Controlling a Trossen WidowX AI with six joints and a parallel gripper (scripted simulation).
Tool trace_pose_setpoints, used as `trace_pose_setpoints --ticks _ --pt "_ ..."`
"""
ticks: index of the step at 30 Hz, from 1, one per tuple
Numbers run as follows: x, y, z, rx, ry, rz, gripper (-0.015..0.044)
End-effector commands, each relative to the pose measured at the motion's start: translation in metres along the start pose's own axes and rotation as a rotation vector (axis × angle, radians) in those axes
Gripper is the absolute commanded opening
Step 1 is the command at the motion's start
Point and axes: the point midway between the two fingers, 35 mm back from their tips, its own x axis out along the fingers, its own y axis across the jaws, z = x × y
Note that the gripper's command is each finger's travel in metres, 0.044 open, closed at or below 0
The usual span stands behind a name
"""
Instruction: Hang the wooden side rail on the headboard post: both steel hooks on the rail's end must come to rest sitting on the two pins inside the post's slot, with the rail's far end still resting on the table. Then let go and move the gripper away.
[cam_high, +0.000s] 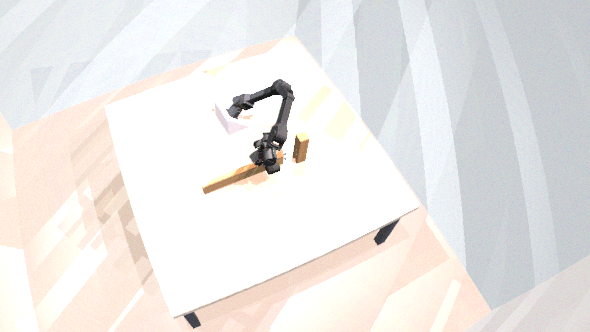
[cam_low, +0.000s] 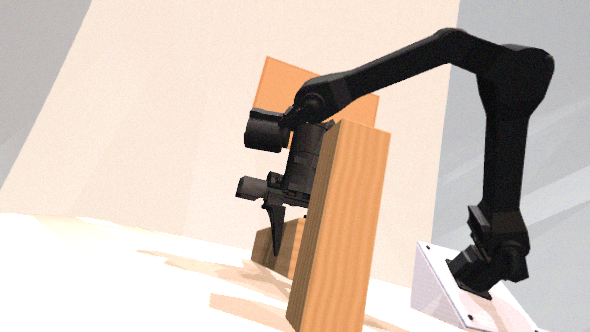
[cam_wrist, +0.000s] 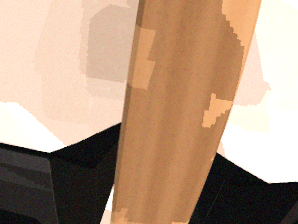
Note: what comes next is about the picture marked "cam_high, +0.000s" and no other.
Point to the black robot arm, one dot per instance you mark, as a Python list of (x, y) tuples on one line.
[(278, 131)]

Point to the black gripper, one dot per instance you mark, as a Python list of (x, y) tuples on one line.
[(269, 169)]

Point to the wooden post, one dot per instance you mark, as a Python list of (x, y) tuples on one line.
[(300, 147)]

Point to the brown wooden board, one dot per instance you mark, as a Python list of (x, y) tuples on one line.
[(237, 175)]

